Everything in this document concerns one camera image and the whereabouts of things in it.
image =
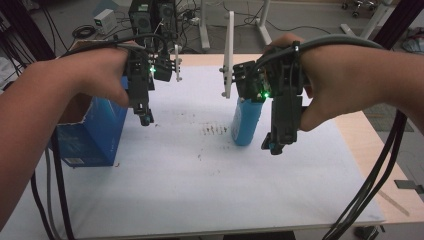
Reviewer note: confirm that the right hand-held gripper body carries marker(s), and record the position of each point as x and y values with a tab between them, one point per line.
283	83

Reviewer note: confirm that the white box device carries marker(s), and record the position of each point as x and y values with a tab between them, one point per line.
105	20

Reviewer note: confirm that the dark curtain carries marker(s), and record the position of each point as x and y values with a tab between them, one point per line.
400	23
23	30

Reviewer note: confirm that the white desk leg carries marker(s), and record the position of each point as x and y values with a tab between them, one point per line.
264	23
370	23
204	23

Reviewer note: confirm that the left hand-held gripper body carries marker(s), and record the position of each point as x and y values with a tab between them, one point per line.
140	76

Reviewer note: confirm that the dark flat plate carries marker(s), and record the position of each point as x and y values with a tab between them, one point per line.
408	185

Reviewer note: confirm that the blue cylindrical can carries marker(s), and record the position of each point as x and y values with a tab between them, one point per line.
246	125

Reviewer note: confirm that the person's right hand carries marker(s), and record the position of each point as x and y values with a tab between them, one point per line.
336	80

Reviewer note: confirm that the white table mat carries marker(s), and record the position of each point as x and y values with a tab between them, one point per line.
200	186

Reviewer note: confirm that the person's left hand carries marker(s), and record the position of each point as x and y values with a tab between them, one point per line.
100	70

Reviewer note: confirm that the black computer tower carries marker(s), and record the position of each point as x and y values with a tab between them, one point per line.
151	16

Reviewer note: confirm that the blue cardboard box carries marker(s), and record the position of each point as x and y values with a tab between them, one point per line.
100	133

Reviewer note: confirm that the office chair base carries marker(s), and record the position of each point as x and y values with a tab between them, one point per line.
356	6

